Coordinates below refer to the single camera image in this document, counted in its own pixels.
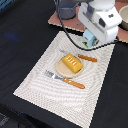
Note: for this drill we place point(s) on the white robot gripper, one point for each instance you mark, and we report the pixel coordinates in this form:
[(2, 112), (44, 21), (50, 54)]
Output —
[(102, 23)]

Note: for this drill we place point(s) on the orange toy cracker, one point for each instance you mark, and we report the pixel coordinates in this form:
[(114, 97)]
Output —
[(72, 63)]

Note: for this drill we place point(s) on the small toy milk carton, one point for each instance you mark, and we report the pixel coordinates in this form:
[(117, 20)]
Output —
[(89, 40)]

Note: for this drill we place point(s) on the grey toy pot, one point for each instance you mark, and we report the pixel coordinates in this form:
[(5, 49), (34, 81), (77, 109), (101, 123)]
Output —
[(66, 9)]

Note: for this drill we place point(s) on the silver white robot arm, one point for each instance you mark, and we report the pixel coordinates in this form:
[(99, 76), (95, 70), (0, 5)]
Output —
[(97, 3)]

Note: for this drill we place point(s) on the beige toy pot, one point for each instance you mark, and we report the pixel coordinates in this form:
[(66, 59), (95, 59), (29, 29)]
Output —
[(124, 14)]

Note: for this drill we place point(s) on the round wooden plate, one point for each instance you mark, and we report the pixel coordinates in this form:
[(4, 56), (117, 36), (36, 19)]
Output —
[(64, 71)]

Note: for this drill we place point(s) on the beige woven placemat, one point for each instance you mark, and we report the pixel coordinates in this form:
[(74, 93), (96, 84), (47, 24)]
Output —
[(64, 100)]

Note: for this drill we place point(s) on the toy fork wooden handle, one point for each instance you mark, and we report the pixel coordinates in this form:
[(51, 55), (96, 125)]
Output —
[(81, 56)]

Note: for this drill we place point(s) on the toy knife wooden handle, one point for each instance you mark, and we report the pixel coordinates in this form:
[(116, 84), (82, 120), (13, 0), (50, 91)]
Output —
[(66, 80)]

